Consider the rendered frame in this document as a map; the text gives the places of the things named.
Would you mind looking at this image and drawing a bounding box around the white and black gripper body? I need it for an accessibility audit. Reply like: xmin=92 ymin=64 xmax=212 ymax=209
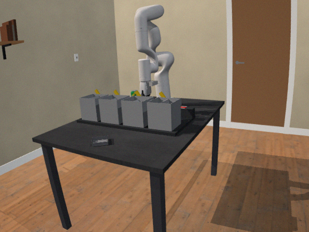
xmin=140 ymin=81 xmax=151 ymax=96

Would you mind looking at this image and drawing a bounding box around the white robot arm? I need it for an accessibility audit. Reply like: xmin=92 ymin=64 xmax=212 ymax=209
xmin=134 ymin=4 xmax=174 ymax=98

